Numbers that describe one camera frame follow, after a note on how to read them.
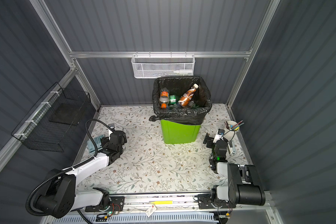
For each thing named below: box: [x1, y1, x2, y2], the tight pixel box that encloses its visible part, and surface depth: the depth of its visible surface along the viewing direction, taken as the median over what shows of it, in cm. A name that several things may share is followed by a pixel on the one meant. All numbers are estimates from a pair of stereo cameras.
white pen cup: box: [223, 120, 240, 139], surface depth 96 cm
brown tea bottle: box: [178, 83, 199, 107], surface depth 88 cm
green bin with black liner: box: [148, 76, 213, 145], surface depth 82 cm
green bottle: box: [168, 94, 177, 105], surface depth 92 cm
